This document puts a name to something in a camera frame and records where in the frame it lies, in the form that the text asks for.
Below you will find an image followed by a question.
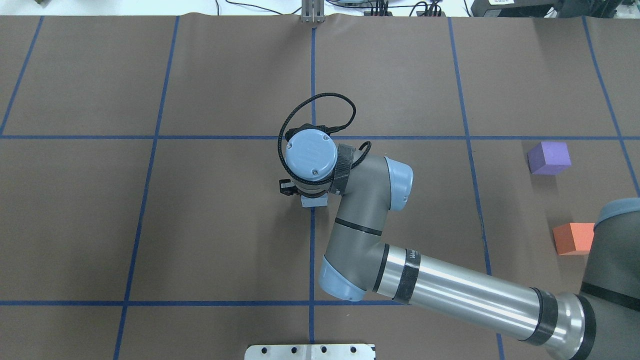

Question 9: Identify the blue block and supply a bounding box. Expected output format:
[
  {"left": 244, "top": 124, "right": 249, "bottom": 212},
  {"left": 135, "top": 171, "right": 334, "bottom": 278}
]
[{"left": 301, "top": 193, "right": 329, "bottom": 208}]

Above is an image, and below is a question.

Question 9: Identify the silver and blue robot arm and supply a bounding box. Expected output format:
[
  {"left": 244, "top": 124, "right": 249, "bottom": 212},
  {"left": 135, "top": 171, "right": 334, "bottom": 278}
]
[{"left": 277, "top": 124, "right": 639, "bottom": 360}]

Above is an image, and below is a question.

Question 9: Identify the purple block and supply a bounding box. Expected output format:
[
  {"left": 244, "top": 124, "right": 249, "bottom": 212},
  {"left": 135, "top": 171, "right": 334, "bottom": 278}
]
[{"left": 526, "top": 141, "right": 573, "bottom": 176}]

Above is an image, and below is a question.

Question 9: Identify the orange block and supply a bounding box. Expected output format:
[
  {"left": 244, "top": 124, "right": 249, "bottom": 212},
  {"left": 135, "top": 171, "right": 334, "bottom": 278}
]
[{"left": 551, "top": 222, "right": 595, "bottom": 256}]

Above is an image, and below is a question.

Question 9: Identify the brown paper table mat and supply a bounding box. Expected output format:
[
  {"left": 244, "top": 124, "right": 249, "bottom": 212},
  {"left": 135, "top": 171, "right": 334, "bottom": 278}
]
[{"left": 0, "top": 13, "right": 639, "bottom": 360}]

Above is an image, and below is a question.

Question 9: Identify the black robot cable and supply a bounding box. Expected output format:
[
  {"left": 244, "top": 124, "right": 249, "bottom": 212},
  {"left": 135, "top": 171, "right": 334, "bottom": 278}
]
[{"left": 277, "top": 92, "right": 373, "bottom": 185}]

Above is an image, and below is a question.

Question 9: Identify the aluminium frame post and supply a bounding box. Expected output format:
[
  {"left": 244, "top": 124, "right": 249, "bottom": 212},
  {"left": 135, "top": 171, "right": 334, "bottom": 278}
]
[{"left": 300, "top": 0, "right": 326, "bottom": 24}]

